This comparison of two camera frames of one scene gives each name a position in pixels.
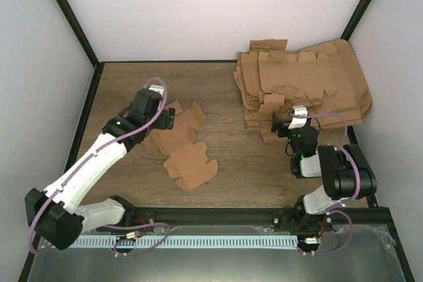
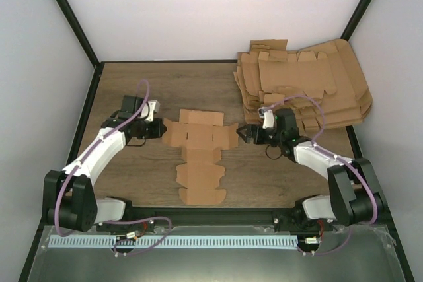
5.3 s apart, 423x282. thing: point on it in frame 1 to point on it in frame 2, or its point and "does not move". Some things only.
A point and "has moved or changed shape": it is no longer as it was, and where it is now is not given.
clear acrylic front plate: x=370 y=258 does not move
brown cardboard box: x=187 y=160 has moved or changed shape
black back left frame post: x=69 y=13 does not move
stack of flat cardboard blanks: x=322 y=82 does not move
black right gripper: x=277 y=124 to x=252 y=129
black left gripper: x=162 y=124 to x=158 y=133
